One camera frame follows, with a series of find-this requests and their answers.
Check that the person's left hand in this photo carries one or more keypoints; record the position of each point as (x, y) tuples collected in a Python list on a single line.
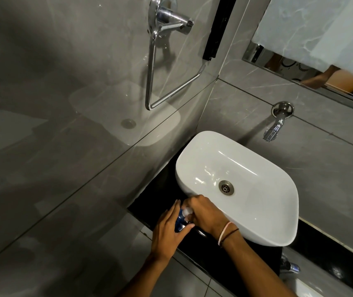
[(164, 236)]

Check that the person's right hand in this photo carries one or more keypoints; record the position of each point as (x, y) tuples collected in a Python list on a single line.
[(205, 214)]

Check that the person's left thumb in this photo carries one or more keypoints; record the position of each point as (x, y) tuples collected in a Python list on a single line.
[(185, 228)]

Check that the person's right fingers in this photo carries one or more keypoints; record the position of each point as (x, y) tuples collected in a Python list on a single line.
[(192, 202)]

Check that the blue bottle with white cap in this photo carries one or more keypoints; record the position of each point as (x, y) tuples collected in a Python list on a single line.
[(181, 222)]

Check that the person's left forearm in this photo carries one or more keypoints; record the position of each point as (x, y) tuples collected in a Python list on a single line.
[(145, 278)]

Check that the person's right forearm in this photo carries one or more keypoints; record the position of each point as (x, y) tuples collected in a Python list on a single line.
[(253, 269)]

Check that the metal sink drain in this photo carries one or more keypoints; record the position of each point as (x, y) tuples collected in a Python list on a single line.
[(226, 188)]

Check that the pink wristband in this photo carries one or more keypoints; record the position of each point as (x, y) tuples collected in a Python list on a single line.
[(223, 233)]

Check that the dark thread wristband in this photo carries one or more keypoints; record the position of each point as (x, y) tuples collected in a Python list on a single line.
[(229, 234)]

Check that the white ceramic sink basin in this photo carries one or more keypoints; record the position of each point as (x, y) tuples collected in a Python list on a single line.
[(257, 197)]

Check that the chrome angle valve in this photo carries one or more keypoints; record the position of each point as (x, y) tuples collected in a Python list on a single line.
[(289, 266)]

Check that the black vertical bar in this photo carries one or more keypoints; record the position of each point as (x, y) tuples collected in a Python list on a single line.
[(218, 30)]

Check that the chrome wall tap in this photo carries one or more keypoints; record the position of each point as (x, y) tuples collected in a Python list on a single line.
[(278, 120)]

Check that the wall mirror with chrome frame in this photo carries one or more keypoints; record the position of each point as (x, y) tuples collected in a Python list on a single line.
[(312, 30)]

